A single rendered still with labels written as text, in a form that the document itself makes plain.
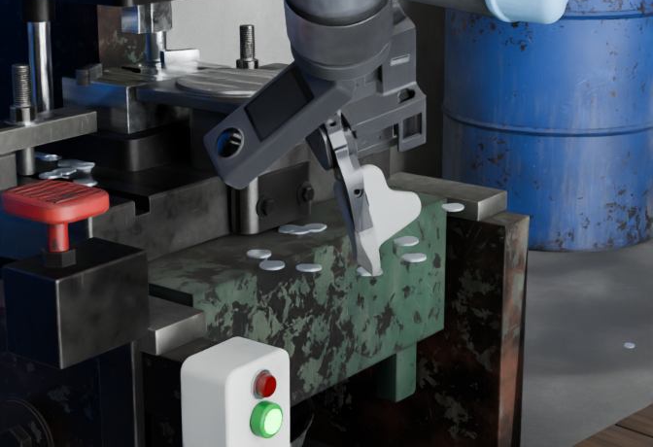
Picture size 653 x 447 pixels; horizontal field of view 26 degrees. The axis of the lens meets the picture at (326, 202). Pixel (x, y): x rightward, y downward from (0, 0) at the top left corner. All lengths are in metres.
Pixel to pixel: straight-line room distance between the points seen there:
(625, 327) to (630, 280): 0.32
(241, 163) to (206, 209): 0.29
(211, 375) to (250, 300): 0.18
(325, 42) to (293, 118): 0.08
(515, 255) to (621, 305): 1.66
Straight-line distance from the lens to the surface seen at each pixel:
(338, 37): 0.95
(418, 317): 1.47
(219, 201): 1.33
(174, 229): 1.29
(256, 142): 1.02
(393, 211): 1.08
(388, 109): 1.03
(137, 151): 1.34
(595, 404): 2.63
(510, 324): 1.52
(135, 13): 1.41
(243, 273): 1.23
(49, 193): 1.06
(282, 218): 1.35
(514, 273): 1.51
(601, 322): 3.05
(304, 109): 1.01
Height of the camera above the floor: 1.03
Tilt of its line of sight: 15 degrees down
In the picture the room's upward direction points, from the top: straight up
